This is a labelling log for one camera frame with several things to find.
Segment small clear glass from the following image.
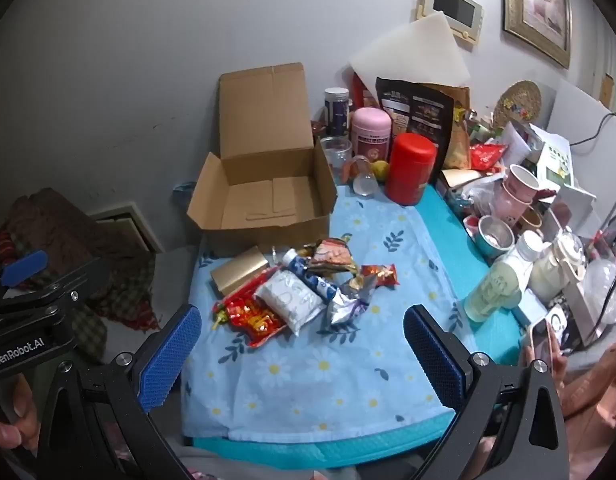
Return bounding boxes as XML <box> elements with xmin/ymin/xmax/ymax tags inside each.
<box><xmin>350</xmin><ymin>156</ymin><xmax>379</xmax><ymax>196</ymax></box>

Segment gold framed picture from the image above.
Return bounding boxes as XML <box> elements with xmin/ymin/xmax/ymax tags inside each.
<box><xmin>498</xmin><ymin>0</ymin><xmax>573</xmax><ymax>70</ymax></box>

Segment brown paper pouch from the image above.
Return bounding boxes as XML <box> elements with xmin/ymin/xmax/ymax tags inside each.
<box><xmin>428</xmin><ymin>82</ymin><xmax>472</xmax><ymax>171</ymax></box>

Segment red bag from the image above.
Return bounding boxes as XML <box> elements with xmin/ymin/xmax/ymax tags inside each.
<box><xmin>351</xmin><ymin>72</ymin><xmax>381</xmax><ymax>111</ymax></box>

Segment blue floral cloth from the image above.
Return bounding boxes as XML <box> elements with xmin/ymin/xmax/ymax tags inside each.
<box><xmin>180</xmin><ymin>185</ymin><xmax>483</xmax><ymax>445</ymax></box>

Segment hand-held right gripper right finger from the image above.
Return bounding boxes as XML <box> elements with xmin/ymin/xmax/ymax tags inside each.
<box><xmin>404</xmin><ymin>304</ymin><xmax>571</xmax><ymax>480</ymax></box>

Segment round woven plate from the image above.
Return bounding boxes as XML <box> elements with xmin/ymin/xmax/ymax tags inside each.
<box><xmin>492</xmin><ymin>80</ymin><xmax>542</xmax><ymax>128</ymax></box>

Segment black snack pouch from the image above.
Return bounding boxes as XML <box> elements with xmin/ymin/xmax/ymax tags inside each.
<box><xmin>375</xmin><ymin>77</ymin><xmax>455</xmax><ymax>171</ymax></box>

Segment brown cereal snack packet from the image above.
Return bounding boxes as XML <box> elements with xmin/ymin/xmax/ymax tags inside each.
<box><xmin>300</xmin><ymin>236</ymin><xmax>359</xmax><ymax>277</ymax></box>

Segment teal steel bowl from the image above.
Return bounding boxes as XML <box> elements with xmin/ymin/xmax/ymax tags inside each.
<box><xmin>475</xmin><ymin>215</ymin><xmax>517</xmax><ymax>263</ymax></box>

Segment stacked pink cups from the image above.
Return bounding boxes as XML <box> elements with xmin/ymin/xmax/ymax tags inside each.
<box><xmin>500</xmin><ymin>162</ymin><xmax>541</xmax><ymax>226</ymax></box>

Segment dark bottle white cap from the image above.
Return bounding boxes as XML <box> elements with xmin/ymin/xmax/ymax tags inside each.
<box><xmin>324</xmin><ymin>87</ymin><xmax>351</xmax><ymax>138</ymax></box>

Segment smartphone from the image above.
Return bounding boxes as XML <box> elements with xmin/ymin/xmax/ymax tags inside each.
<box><xmin>526</xmin><ymin>316</ymin><xmax>556</xmax><ymax>376</ymax></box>

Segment white kettle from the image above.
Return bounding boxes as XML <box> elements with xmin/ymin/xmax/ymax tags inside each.
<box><xmin>530</xmin><ymin>227</ymin><xmax>588</xmax><ymax>301</ymax></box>

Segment silver purple snack packet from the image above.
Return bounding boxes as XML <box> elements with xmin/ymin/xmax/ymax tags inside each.
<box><xmin>325</xmin><ymin>272</ymin><xmax>379</xmax><ymax>328</ymax></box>

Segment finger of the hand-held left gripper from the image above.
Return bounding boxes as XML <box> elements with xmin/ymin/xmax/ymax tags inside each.
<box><xmin>0</xmin><ymin>250</ymin><xmax>49</xmax><ymax>291</ymax></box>
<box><xmin>0</xmin><ymin>258</ymin><xmax>111</xmax><ymax>328</ymax></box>

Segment white wooden frame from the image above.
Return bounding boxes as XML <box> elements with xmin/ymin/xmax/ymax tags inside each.
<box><xmin>88</xmin><ymin>201</ymin><xmax>163</xmax><ymax>253</ymax></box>

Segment blue candy tube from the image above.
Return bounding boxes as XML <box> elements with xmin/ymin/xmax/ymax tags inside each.
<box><xmin>280</xmin><ymin>249</ymin><xmax>341</xmax><ymax>306</ymax></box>

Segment red foil packet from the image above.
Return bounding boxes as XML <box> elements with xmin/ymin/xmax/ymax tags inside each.
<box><xmin>468</xmin><ymin>142</ymin><xmax>508</xmax><ymax>171</ymax></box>

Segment blue plastic bag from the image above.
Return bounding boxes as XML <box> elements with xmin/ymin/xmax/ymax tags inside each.
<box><xmin>172</xmin><ymin>180</ymin><xmax>197</xmax><ymax>206</ymax></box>

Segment person's left hand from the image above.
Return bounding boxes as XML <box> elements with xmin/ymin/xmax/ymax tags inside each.
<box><xmin>0</xmin><ymin>375</ymin><xmax>41</xmax><ymax>453</ymax></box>

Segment red canister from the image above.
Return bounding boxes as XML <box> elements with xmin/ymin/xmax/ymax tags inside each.
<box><xmin>385</xmin><ymin>132</ymin><xmax>437</xmax><ymax>206</ymax></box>

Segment clear plastic bag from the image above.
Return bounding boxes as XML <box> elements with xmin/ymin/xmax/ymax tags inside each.
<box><xmin>462</xmin><ymin>175</ymin><xmax>503</xmax><ymax>211</ymax></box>

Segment brown plaid blanket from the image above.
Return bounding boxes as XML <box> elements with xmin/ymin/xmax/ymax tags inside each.
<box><xmin>0</xmin><ymin>187</ymin><xmax>156</xmax><ymax>333</ymax></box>

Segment white box green print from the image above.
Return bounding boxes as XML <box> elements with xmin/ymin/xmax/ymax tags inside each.
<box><xmin>525</xmin><ymin>127</ymin><xmax>573</xmax><ymax>183</ymax></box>

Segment gold paper box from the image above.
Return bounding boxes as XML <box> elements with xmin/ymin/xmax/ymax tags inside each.
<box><xmin>209</xmin><ymin>246</ymin><xmax>269</xmax><ymax>295</ymax></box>

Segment pink jar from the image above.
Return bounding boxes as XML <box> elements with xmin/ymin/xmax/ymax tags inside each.
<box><xmin>350</xmin><ymin>107</ymin><xmax>391</xmax><ymax>161</ymax></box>

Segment wall intercom panel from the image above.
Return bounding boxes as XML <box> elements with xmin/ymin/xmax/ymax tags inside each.
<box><xmin>417</xmin><ymin>0</ymin><xmax>483</xmax><ymax>48</ymax></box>

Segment white foam board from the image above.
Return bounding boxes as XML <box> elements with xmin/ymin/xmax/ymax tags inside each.
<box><xmin>349</xmin><ymin>10</ymin><xmax>471</xmax><ymax>88</ymax></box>

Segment small tan box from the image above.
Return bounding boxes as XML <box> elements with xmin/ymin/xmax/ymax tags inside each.
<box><xmin>440</xmin><ymin>167</ymin><xmax>488</xmax><ymax>196</ymax></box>

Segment red white spicy strip packet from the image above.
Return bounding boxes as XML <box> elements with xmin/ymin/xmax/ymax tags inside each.
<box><xmin>211</xmin><ymin>266</ymin><xmax>291</xmax><ymax>348</ymax></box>

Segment clear plastic cup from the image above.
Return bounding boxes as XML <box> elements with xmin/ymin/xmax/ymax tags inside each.
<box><xmin>319</xmin><ymin>136</ymin><xmax>353</xmax><ymax>173</ymax></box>

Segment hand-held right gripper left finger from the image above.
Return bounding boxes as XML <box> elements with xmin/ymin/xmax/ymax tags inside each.
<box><xmin>35</xmin><ymin>304</ymin><xmax>203</xmax><ymax>480</ymax></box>

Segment red gold cartoon snack packet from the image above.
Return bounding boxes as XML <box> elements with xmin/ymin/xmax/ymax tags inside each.
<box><xmin>360</xmin><ymin>264</ymin><xmax>399</xmax><ymax>288</ymax></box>

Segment brown cardboard box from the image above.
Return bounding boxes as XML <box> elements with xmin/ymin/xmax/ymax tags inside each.
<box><xmin>187</xmin><ymin>62</ymin><xmax>339</xmax><ymax>256</ymax></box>

